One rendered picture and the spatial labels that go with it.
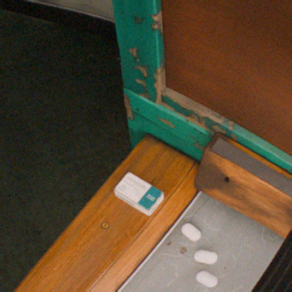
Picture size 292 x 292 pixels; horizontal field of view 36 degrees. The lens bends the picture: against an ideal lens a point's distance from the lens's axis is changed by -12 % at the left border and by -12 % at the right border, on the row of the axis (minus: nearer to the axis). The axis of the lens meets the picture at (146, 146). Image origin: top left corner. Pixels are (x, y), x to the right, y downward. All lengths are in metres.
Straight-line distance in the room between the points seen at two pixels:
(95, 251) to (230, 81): 0.30
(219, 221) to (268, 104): 0.22
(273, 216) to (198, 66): 0.22
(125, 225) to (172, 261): 0.09
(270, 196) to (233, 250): 0.12
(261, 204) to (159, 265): 0.17
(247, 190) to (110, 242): 0.20
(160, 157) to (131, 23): 0.23
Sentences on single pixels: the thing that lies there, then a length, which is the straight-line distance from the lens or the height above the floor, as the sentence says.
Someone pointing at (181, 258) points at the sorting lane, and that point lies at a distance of 0.70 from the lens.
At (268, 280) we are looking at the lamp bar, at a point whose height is 1.07.
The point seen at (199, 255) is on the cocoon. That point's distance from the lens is 0.68.
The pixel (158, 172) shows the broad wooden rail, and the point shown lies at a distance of 0.73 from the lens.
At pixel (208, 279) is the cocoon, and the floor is 0.76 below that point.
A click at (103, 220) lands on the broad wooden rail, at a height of 0.77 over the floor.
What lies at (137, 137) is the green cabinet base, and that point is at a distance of 0.81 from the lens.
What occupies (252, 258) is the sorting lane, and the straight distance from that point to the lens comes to 0.70.
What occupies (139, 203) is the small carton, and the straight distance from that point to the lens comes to 0.69.
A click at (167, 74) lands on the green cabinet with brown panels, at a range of 0.66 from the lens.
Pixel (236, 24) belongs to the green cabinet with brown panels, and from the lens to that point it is 0.52.
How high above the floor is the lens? 1.39
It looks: 56 degrees down
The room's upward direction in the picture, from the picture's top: 6 degrees counter-clockwise
